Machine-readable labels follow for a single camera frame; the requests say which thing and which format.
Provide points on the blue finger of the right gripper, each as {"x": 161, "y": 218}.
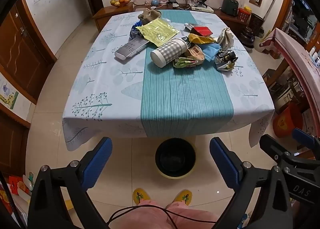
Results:
{"x": 303, "y": 138}
{"x": 272, "y": 148}

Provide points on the blue teapot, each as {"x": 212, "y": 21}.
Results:
{"x": 154, "y": 2}

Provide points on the bowl of fruit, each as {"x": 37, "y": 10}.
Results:
{"x": 119, "y": 3}

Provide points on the pink covered side table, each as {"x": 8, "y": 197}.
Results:
{"x": 302, "y": 65}

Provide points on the red basket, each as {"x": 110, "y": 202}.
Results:
{"x": 243, "y": 15}

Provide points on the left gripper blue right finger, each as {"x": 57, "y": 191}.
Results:
{"x": 227, "y": 163}

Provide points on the blue face mask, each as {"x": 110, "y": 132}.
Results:
{"x": 210, "y": 50}

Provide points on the blue white snack wrapper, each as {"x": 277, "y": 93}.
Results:
{"x": 135, "y": 32}

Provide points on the black silver wrapper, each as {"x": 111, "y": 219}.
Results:
{"x": 225, "y": 60}

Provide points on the white set-top box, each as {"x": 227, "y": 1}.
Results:
{"x": 202, "y": 9}

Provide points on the red orange bag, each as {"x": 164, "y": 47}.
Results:
{"x": 287, "y": 121}

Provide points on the green white snack wrapper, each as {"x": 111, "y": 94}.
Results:
{"x": 184, "y": 62}

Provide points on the brown pulp cup carrier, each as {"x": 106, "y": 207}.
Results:
{"x": 149, "y": 15}

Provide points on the yellow snack wrapper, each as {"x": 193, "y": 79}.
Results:
{"x": 200, "y": 40}

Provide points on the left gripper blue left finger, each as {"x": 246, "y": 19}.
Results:
{"x": 94, "y": 161}

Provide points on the right yellow slipper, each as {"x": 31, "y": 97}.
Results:
{"x": 184, "y": 196}

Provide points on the green brown milk carton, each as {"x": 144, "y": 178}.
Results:
{"x": 193, "y": 51}

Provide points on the white paper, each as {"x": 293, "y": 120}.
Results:
{"x": 226, "y": 39}

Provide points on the pink trouser legs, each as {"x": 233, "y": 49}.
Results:
{"x": 147, "y": 215}

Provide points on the yellow-green foil bag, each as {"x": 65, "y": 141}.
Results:
{"x": 158, "y": 32}

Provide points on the red cigarette box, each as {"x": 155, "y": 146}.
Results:
{"x": 202, "y": 31}

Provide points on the grey checked thermos bottle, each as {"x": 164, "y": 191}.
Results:
{"x": 168, "y": 52}

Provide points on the grey remote control case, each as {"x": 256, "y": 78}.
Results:
{"x": 131, "y": 48}

